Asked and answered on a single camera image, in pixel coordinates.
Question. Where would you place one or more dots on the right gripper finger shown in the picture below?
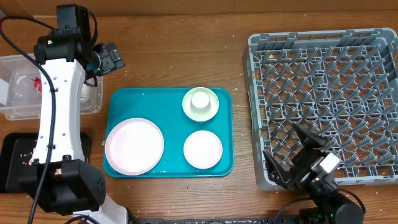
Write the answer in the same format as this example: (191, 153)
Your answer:
(309, 139)
(276, 172)

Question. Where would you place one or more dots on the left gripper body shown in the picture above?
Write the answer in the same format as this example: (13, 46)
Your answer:
(110, 60)

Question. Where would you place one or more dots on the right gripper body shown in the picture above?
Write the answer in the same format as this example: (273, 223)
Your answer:
(305, 159)

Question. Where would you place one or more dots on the white tissue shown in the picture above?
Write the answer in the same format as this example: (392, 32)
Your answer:
(85, 93)

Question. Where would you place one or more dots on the red snack wrapper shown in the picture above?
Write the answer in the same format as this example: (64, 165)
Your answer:
(37, 84)

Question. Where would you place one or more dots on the small white plate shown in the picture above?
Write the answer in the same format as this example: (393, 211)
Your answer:
(202, 149)

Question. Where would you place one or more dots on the large white plate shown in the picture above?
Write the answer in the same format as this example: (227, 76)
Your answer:
(134, 146)

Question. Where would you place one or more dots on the white saucer bowl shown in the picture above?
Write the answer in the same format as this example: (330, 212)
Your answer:
(200, 115)

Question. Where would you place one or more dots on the white upside-down cup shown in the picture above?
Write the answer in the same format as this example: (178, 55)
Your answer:
(200, 100)

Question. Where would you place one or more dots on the rice and peanuts food waste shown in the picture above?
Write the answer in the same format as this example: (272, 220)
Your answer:
(39, 156)

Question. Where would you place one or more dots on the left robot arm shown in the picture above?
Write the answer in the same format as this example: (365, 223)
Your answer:
(59, 179)

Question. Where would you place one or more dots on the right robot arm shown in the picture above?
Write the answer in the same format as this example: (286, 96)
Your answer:
(331, 206)

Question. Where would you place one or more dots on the grey dishwasher rack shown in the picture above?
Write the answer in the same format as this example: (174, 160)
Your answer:
(340, 84)

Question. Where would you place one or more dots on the clear plastic waste bin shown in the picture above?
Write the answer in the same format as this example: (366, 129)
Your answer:
(20, 100)

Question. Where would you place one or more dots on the teal plastic serving tray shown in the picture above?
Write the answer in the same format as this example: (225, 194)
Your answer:
(163, 107)

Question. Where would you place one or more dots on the black plastic tray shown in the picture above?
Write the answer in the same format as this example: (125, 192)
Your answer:
(16, 152)

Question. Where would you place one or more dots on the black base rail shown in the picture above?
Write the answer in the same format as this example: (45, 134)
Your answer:
(217, 221)

